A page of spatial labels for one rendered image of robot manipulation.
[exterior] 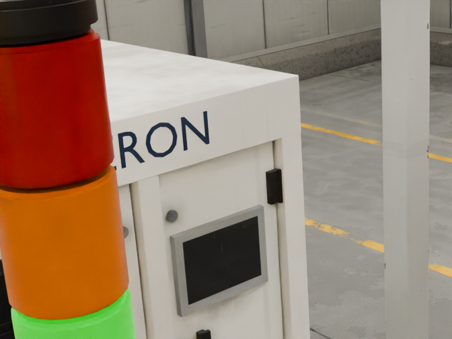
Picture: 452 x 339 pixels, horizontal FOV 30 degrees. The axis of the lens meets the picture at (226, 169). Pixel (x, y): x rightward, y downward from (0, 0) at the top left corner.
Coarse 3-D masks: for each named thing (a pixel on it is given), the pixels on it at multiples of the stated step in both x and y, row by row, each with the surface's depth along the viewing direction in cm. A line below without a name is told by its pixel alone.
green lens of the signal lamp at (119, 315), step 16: (112, 304) 35; (128, 304) 35; (16, 320) 34; (32, 320) 34; (48, 320) 34; (64, 320) 34; (80, 320) 33; (96, 320) 34; (112, 320) 34; (128, 320) 35; (16, 336) 35; (32, 336) 34; (48, 336) 33; (64, 336) 33; (80, 336) 33; (96, 336) 34; (112, 336) 34; (128, 336) 35
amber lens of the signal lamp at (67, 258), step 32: (0, 192) 32; (32, 192) 32; (64, 192) 32; (96, 192) 32; (0, 224) 33; (32, 224) 32; (64, 224) 32; (96, 224) 33; (32, 256) 32; (64, 256) 32; (96, 256) 33; (32, 288) 33; (64, 288) 33; (96, 288) 33
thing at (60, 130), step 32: (0, 64) 30; (32, 64) 30; (64, 64) 30; (96, 64) 32; (0, 96) 30; (32, 96) 30; (64, 96) 31; (96, 96) 32; (0, 128) 31; (32, 128) 31; (64, 128) 31; (96, 128) 32; (0, 160) 31; (32, 160) 31; (64, 160) 31; (96, 160) 32
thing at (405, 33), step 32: (384, 0) 281; (416, 0) 276; (384, 32) 285; (416, 32) 280; (384, 64) 288; (416, 64) 283; (384, 96) 292; (416, 96) 286; (384, 128) 296; (416, 128) 290; (384, 160) 300; (416, 160) 294; (384, 192) 304; (416, 192) 297; (384, 224) 308; (416, 224) 301; (384, 256) 312; (416, 256) 305; (416, 288) 309; (416, 320) 313
